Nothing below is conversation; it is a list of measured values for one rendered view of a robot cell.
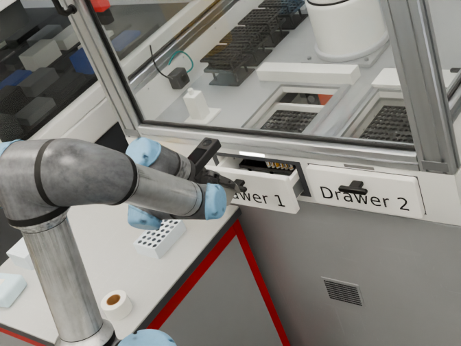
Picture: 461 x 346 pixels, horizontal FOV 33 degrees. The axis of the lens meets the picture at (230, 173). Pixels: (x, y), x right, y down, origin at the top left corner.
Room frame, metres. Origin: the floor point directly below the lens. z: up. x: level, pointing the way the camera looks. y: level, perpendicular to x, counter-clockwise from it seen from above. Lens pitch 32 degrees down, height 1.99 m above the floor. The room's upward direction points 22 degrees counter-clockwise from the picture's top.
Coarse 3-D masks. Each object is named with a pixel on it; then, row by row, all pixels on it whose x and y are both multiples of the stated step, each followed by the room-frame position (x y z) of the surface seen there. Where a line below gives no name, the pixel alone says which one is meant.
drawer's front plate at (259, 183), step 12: (216, 168) 1.72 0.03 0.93; (228, 168) 1.70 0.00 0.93; (252, 180) 1.63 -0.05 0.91; (264, 180) 1.60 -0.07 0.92; (276, 180) 1.57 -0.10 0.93; (288, 180) 1.56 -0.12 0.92; (240, 192) 1.68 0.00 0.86; (252, 192) 1.64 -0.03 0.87; (264, 192) 1.61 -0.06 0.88; (276, 192) 1.58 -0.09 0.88; (288, 192) 1.56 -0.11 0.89; (240, 204) 1.69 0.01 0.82; (252, 204) 1.66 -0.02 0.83; (264, 204) 1.63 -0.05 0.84; (276, 204) 1.60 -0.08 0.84; (288, 204) 1.57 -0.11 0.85
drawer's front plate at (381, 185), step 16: (320, 176) 1.54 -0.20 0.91; (336, 176) 1.51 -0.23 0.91; (352, 176) 1.48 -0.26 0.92; (368, 176) 1.44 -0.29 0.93; (384, 176) 1.42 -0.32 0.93; (400, 176) 1.40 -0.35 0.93; (320, 192) 1.56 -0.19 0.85; (368, 192) 1.45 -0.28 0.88; (384, 192) 1.42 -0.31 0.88; (400, 192) 1.39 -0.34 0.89; (416, 192) 1.36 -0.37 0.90; (368, 208) 1.46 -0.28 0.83; (384, 208) 1.43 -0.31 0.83; (416, 208) 1.37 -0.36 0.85
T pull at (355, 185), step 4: (352, 184) 1.46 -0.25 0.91; (356, 184) 1.45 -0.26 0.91; (360, 184) 1.45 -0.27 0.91; (340, 188) 1.46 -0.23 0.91; (344, 188) 1.46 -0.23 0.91; (348, 188) 1.45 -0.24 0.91; (352, 188) 1.44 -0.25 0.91; (356, 188) 1.44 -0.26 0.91; (360, 188) 1.43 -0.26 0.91; (348, 192) 1.45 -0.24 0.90; (352, 192) 1.44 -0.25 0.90; (356, 192) 1.43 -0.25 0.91; (360, 192) 1.43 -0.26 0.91; (364, 192) 1.42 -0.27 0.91
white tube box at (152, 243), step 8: (168, 224) 1.76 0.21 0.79; (176, 224) 1.74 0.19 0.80; (184, 224) 1.76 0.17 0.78; (144, 232) 1.77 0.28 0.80; (152, 232) 1.76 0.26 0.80; (160, 232) 1.74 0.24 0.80; (168, 232) 1.74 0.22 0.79; (176, 232) 1.73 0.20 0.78; (184, 232) 1.75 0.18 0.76; (136, 240) 1.75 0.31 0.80; (144, 240) 1.73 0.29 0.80; (152, 240) 1.73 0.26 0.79; (160, 240) 1.71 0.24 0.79; (168, 240) 1.71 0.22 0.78; (176, 240) 1.73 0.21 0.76; (136, 248) 1.73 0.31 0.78; (144, 248) 1.71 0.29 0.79; (152, 248) 1.69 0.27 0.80; (160, 248) 1.69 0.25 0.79; (168, 248) 1.70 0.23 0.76; (152, 256) 1.69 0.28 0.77; (160, 256) 1.68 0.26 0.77
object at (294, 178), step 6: (222, 162) 1.80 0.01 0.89; (228, 162) 1.81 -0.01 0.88; (234, 162) 1.82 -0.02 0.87; (240, 162) 1.84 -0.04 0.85; (234, 168) 1.81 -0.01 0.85; (240, 168) 1.83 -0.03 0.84; (246, 168) 1.81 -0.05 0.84; (282, 174) 1.72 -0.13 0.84; (288, 174) 1.71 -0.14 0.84; (294, 174) 1.61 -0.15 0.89; (294, 180) 1.61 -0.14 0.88; (294, 186) 1.60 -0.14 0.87; (300, 186) 1.61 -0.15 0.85; (294, 192) 1.59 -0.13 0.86; (300, 192) 1.61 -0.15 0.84
